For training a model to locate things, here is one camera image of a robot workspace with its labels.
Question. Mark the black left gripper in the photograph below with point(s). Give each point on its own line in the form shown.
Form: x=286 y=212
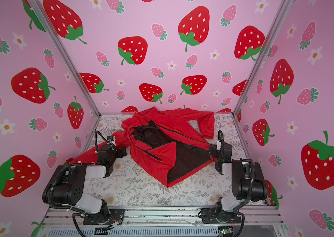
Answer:
x=118 y=152

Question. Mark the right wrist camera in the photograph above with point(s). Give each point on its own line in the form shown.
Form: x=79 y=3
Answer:
x=218 y=146

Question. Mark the red zip-up jacket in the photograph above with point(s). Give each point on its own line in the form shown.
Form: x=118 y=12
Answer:
x=169 y=145

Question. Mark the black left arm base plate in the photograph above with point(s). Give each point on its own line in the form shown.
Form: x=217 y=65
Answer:
x=107 y=217

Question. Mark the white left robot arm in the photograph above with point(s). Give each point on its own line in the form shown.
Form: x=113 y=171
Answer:
x=65 y=189

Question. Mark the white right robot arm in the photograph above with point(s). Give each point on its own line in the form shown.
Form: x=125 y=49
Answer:
x=247 y=182

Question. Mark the aluminium front rail frame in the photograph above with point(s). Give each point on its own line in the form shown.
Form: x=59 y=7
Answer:
x=169 y=221

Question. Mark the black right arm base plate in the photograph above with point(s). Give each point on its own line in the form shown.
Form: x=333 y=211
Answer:
x=214 y=216

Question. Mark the left aluminium corner post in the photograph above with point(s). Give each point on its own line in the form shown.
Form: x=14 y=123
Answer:
x=63 y=53

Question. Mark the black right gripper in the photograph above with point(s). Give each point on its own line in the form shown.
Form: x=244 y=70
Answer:
x=214 y=152

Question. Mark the aluminium corner post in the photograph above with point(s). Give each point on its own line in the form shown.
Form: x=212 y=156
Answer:
x=63 y=53
x=273 y=31

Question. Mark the right aluminium corner post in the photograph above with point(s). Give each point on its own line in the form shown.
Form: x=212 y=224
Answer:
x=273 y=31

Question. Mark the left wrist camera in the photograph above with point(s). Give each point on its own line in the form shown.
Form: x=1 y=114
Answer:
x=110 y=139

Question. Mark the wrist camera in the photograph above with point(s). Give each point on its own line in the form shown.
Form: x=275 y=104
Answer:
x=218 y=146
x=110 y=139

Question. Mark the floral grey table cloth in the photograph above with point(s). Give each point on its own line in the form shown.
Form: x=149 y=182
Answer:
x=130 y=185

